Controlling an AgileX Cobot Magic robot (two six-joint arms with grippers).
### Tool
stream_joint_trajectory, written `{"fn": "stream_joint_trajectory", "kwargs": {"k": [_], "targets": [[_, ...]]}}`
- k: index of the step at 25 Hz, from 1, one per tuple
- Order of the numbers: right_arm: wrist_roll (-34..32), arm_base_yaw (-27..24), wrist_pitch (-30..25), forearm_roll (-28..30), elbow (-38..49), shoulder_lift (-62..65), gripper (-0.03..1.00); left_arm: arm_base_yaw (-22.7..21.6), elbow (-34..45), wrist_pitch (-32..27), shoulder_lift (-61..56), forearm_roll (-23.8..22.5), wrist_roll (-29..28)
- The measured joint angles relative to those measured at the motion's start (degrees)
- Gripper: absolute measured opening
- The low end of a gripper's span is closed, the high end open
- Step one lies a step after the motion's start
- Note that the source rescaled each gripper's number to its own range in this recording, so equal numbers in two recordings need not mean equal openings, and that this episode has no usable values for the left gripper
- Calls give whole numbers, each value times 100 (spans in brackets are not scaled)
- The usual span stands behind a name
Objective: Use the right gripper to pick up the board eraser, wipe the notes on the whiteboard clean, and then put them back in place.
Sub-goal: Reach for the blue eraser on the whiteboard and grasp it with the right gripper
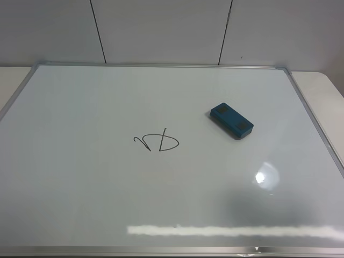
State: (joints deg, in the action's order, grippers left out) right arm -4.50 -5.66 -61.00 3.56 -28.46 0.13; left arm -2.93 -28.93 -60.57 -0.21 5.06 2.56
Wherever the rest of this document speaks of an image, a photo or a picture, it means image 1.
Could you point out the blue board eraser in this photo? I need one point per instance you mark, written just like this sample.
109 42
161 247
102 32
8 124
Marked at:
238 125

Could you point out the white framed whiteboard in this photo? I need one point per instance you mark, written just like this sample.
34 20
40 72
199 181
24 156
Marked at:
127 161

